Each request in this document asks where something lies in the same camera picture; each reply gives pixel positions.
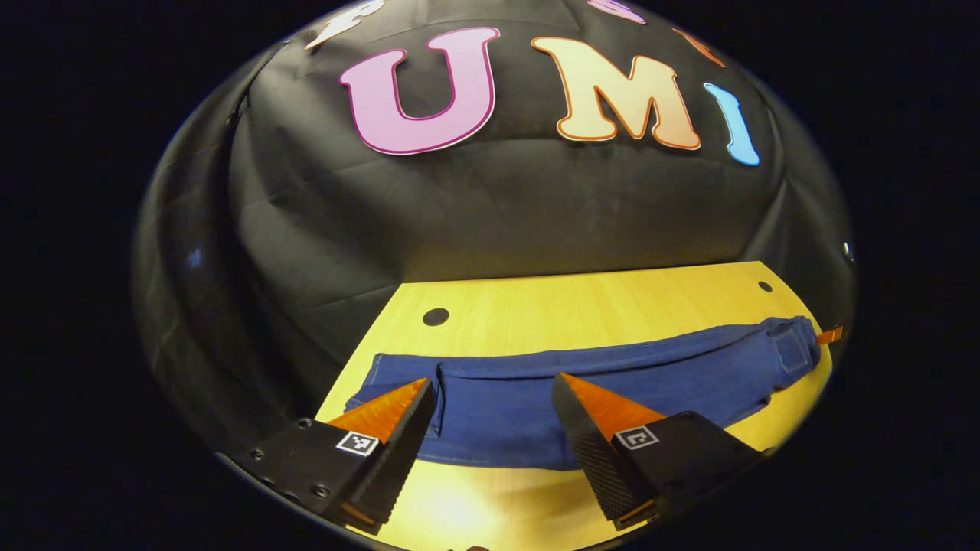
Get blue jeans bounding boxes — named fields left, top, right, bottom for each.
left=345, top=315, right=822, bottom=470

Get black backdrop cloth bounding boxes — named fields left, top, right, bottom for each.
left=132, top=0, right=857, bottom=460

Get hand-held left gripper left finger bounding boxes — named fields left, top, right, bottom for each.
left=230, top=377, right=436, bottom=535

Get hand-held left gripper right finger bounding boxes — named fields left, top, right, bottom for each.
left=551, top=373, right=774, bottom=530

